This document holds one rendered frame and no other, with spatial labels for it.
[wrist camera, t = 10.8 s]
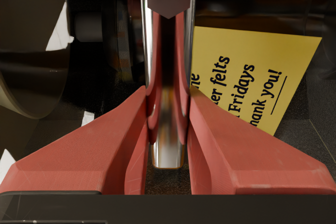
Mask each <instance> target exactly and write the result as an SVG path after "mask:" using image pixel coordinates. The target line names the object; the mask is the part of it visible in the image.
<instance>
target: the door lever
mask: <svg viewBox="0 0 336 224"><path fill-rule="evenodd" d="M196 7H197V0H140V11H141V27H142V43H143V59H144V76H145V92H146V106H147V124H148V138H149V156H150V162H151V164H152V166H153V167H154V168H156V169H160V170H176V169H180V168H181V167H183V166H184V164H185V161H186V155H187V138H188V124H189V108H190V95H191V81H192V66H193V51H194V36H195V22H196Z"/></svg>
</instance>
